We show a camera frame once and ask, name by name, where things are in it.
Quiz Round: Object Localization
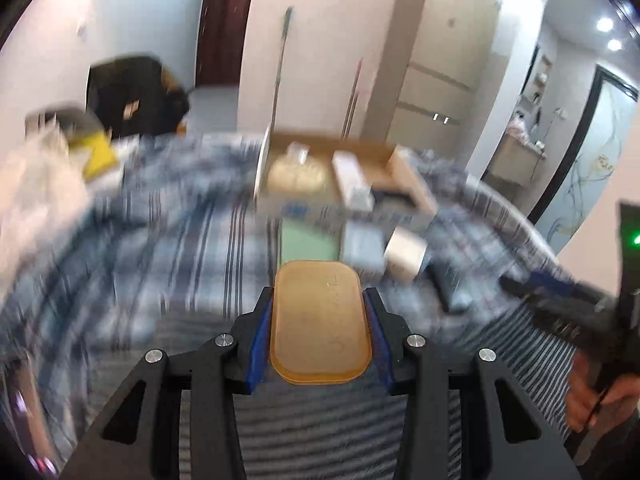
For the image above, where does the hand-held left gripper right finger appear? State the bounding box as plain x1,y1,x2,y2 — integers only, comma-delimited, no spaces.
362,287,581,480

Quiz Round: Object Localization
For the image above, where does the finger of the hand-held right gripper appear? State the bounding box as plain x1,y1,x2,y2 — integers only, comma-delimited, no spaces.
500,269,608,311

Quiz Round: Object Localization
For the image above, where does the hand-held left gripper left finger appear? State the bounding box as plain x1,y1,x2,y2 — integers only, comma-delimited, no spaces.
60,285,276,480

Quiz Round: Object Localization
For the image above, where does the amber plastic lid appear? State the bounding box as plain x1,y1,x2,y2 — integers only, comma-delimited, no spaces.
270,260,373,386

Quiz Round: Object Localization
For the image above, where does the white square box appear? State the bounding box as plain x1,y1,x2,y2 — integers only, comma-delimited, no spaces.
384,227,428,281

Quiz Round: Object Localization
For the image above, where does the green snap wallet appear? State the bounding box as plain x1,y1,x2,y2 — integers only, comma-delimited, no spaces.
277,217,346,263

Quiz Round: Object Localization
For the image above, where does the shallow cardboard box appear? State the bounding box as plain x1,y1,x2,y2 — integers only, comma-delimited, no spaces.
254,130,441,233

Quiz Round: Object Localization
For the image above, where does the white remote control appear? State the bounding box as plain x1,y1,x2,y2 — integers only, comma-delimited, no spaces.
332,151,373,211

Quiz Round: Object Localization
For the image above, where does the person's right hand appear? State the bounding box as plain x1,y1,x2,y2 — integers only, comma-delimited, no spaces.
565,350,640,433

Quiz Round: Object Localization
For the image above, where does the dark grey pouch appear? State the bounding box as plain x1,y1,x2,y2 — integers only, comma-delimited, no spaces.
432,260,473,311

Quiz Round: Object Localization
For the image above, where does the grey striped sheet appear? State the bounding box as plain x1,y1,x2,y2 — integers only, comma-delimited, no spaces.
175,305,576,480

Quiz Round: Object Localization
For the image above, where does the beige sink cabinet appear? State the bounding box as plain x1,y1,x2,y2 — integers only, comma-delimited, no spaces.
482,132,546,186

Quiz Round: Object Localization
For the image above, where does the blue plaid blanket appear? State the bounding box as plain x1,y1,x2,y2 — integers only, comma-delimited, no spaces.
0,132,591,480

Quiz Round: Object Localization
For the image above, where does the floral glass door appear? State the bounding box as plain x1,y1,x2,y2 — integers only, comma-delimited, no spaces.
527,72,640,256

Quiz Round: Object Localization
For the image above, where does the white crumpled cloth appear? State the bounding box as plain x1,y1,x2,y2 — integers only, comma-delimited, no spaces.
507,112,531,138

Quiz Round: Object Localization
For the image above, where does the beige refrigerator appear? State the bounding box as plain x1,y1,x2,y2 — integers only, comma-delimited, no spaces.
362,0,503,161

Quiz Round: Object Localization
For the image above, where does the black smartphone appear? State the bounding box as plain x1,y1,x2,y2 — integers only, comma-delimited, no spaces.
0,355,58,476

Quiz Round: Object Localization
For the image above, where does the clear plastic bag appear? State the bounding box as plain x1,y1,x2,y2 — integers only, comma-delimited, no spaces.
0,125,101,261

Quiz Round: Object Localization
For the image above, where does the grey bag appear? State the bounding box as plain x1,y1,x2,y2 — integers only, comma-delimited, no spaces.
25,105,108,141

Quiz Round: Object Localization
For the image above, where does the dark brown door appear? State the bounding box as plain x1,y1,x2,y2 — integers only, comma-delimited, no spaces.
194,0,256,87

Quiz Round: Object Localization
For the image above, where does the wall shelf niche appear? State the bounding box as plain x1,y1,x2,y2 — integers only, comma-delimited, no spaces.
532,55,553,96

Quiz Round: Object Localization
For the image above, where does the grey mop handle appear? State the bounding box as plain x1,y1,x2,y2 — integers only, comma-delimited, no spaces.
270,6,293,133

